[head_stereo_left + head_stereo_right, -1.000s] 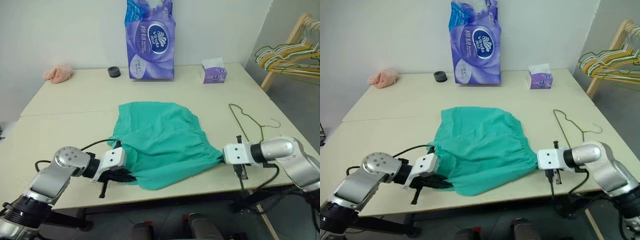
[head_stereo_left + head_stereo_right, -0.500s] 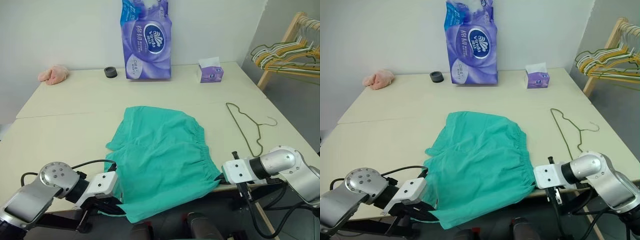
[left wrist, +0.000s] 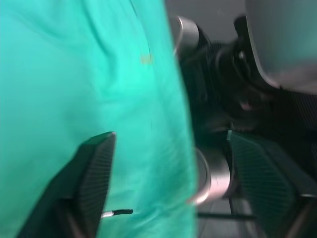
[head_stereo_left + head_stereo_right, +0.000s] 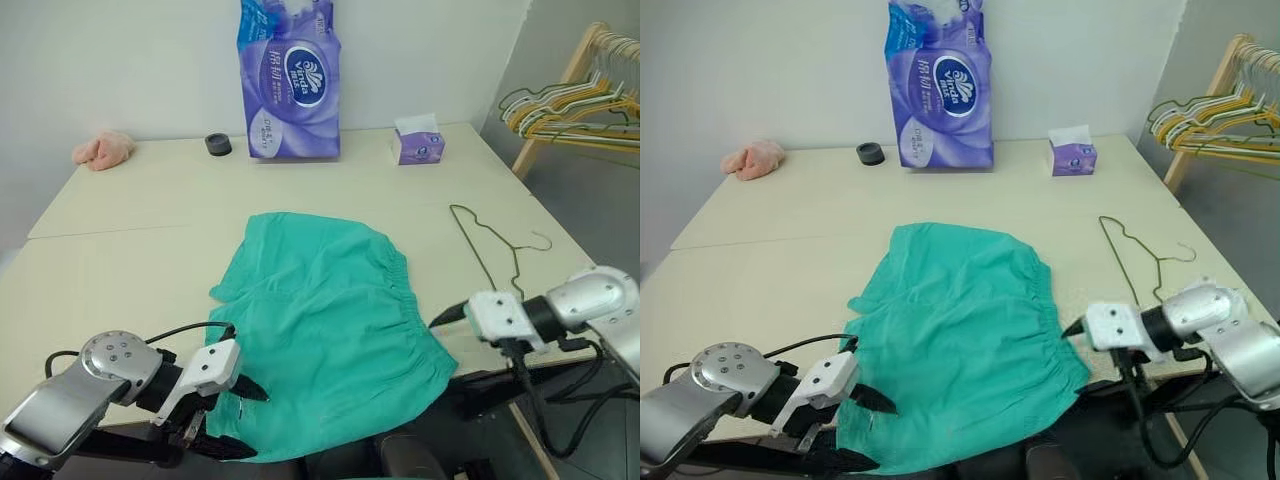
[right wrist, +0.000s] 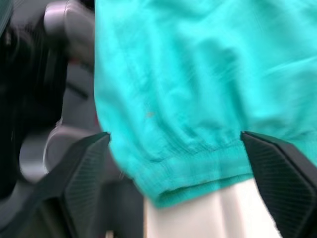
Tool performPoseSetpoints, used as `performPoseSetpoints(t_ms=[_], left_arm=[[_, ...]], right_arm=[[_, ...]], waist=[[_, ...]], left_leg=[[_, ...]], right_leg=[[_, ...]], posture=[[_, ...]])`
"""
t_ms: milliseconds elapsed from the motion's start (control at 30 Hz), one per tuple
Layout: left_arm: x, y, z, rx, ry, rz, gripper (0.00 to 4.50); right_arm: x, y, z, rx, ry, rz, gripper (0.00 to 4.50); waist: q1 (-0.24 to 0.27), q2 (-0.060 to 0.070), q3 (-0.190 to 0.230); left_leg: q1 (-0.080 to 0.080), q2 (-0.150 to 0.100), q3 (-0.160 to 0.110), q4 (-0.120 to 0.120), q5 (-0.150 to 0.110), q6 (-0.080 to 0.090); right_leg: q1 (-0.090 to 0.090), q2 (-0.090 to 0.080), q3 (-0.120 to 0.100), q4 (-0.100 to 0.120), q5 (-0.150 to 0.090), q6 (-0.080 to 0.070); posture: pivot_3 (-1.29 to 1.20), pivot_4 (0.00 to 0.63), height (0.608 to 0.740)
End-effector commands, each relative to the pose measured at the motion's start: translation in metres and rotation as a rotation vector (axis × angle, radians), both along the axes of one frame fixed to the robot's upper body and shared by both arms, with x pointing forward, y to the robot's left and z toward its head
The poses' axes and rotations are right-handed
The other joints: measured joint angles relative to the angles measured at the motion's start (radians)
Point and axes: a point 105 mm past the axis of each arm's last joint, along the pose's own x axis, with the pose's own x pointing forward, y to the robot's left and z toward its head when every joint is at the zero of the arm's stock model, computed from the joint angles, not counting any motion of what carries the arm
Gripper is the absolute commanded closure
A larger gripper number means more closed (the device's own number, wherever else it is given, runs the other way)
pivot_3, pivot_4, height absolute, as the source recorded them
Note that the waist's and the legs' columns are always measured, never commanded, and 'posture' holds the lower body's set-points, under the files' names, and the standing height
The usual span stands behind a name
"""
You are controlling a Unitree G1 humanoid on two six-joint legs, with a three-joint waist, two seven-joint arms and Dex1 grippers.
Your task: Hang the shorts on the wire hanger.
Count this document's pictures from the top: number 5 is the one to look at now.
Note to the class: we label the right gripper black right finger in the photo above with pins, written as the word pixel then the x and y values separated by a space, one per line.
pixel 284 178

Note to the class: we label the silver and black robot body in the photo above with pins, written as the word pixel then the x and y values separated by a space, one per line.
pixel 59 27

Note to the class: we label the green shorts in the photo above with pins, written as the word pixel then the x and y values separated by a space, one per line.
pixel 185 86

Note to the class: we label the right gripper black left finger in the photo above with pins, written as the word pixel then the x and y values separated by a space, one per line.
pixel 84 173

